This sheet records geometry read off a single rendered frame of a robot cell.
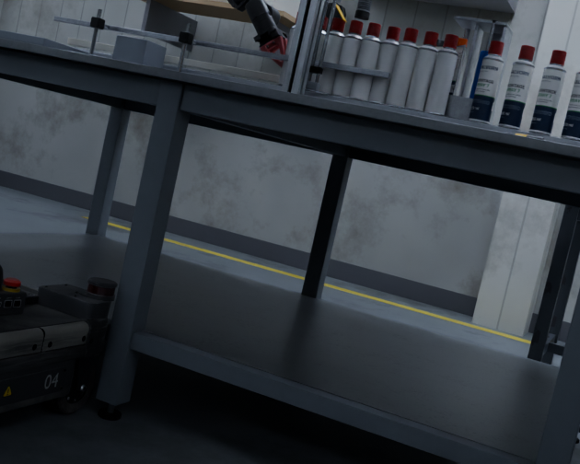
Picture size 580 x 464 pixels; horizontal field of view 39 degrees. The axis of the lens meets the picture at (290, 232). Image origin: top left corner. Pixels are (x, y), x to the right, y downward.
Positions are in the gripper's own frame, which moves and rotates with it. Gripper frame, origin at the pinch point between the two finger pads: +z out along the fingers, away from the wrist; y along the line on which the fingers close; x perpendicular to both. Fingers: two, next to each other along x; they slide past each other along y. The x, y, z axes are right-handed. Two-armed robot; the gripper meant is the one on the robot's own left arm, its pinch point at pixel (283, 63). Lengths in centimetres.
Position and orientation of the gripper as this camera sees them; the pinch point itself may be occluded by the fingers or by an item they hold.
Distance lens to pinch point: 231.5
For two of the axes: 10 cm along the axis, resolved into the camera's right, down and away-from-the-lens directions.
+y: 3.5, -0.2, 9.4
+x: -8.4, 4.4, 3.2
